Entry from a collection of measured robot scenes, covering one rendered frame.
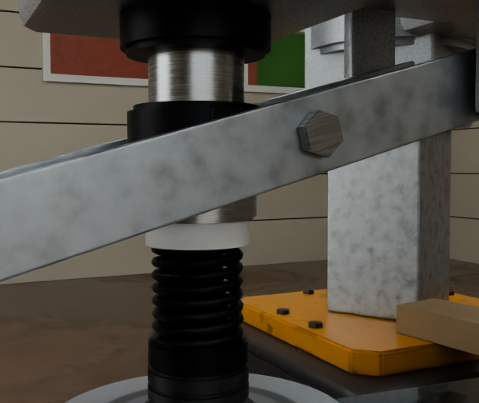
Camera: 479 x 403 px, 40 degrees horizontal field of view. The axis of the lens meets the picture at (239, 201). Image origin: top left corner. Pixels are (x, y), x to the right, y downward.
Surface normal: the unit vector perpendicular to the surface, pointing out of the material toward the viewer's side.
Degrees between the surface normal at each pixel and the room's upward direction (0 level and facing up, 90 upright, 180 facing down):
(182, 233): 90
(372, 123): 90
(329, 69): 90
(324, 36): 90
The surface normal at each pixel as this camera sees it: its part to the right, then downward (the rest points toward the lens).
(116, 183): 0.44, 0.04
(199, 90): 0.15, 0.05
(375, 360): -0.33, 0.05
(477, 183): -0.90, 0.03
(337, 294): -0.56, 0.04
